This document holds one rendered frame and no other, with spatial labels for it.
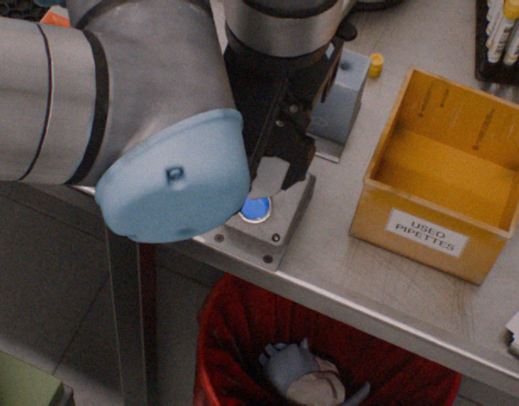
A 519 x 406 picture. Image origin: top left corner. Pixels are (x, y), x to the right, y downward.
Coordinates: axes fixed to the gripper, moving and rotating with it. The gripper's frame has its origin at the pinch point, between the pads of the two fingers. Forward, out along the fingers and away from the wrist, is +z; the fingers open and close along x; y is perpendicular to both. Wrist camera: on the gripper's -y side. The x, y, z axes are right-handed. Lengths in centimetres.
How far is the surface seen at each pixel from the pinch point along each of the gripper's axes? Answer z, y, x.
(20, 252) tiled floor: 100, 26, 48
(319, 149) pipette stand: 11.7, 14.0, -2.2
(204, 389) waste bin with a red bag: 57, 3, 3
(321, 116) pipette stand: 8.3, 15.2, -1.4
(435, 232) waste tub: 6.4, 7.4, -15.0
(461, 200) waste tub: 11.9, 15.0, -16.2
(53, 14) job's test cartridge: 5.0, 12.1, 24.7
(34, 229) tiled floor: 100, 31, 49
